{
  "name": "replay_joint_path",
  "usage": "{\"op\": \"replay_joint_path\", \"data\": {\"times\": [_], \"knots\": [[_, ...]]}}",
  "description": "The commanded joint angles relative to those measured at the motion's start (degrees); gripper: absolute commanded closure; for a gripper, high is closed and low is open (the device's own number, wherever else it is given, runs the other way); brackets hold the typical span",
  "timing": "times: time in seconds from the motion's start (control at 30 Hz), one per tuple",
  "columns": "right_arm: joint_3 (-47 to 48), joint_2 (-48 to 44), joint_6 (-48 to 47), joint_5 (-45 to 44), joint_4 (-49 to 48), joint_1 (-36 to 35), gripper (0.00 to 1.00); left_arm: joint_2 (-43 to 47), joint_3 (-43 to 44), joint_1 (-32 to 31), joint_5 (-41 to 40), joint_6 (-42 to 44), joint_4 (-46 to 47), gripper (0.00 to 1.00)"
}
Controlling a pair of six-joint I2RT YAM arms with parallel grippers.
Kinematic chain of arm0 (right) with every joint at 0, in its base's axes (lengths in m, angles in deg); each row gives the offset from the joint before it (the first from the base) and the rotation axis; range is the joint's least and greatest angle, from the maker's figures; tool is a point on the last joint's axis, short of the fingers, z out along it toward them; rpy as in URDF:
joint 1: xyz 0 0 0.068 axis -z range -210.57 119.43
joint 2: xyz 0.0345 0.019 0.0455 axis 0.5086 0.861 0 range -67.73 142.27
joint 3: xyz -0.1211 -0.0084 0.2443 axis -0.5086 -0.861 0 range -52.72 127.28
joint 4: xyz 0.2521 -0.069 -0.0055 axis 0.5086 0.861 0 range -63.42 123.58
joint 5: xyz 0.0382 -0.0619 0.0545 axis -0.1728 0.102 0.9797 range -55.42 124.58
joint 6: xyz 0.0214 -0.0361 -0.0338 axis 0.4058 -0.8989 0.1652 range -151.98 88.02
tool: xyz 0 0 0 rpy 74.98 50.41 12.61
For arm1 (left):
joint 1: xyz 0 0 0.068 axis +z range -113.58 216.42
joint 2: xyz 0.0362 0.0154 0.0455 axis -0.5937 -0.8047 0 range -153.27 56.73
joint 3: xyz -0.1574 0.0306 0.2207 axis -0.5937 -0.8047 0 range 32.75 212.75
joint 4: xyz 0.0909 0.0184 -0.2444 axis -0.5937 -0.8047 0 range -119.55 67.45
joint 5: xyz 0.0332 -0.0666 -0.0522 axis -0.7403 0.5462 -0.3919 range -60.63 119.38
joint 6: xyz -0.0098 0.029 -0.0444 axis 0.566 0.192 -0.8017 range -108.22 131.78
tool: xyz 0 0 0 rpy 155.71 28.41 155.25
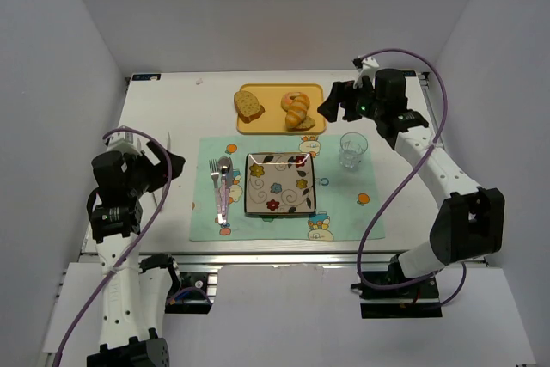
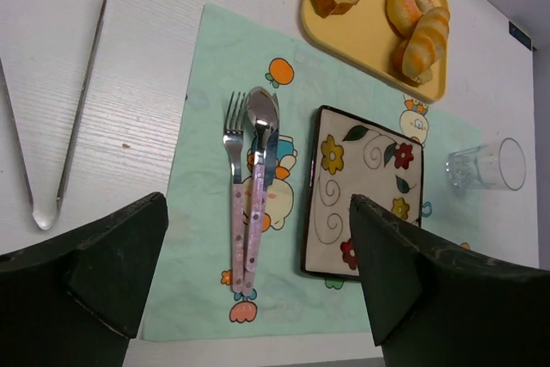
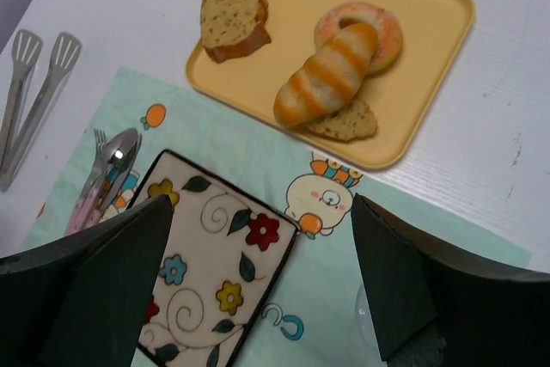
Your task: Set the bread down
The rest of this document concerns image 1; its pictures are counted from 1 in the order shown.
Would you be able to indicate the silver fork pink handle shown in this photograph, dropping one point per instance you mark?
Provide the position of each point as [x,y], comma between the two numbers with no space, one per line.
[214,172]

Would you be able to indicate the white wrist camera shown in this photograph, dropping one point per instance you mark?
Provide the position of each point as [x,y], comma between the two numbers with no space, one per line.
[366,70]
[123,141]

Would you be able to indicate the glazed orange donut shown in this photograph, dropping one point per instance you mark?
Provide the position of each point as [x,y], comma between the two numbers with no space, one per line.
[291,99]

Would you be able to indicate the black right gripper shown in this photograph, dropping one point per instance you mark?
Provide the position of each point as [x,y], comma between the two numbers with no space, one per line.
[344,98]

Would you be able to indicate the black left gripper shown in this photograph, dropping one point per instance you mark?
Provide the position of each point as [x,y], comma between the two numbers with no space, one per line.
[151,168]

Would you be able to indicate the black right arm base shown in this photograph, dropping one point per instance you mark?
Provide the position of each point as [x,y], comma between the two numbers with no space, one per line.
[417,301]

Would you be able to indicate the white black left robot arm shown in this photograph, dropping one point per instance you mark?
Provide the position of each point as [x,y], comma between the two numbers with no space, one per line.
[134,291]

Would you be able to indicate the floral square ceramic plate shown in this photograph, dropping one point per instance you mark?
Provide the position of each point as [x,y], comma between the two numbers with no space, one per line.
[279,184]

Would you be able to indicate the striped croissant bread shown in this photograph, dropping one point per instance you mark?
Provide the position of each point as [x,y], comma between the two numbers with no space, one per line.
[297,111]

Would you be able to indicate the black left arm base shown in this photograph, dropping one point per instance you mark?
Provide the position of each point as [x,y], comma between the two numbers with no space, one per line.
[185,292]

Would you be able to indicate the mint cartoon placemat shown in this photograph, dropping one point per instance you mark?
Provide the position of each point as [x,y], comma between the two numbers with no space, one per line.
[346,199]

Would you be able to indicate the silver spoon pink handle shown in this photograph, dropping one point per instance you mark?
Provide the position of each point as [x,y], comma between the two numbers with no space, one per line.
[219,164]

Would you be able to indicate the sliced brown bread loaf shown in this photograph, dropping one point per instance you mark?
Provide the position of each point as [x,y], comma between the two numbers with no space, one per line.
[247,106]

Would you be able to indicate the clear drinking glass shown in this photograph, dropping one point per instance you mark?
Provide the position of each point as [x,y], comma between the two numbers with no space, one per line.
[352,147]

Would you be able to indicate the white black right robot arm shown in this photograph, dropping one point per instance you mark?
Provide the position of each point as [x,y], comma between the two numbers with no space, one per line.
[470,218]

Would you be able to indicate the small brown bread slice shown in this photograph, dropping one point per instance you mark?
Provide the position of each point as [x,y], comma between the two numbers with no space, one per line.
[306,124]

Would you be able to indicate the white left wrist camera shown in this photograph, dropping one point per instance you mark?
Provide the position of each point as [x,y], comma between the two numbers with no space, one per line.
[123,141]

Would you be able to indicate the silver knife pink handle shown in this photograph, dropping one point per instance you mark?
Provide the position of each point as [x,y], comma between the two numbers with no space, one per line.
[227,179]

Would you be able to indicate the yellow plastic tray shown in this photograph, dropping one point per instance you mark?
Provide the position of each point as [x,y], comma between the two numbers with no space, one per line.
[271,122]

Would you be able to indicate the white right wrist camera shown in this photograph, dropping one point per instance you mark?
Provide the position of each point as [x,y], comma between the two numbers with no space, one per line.
[366,70]

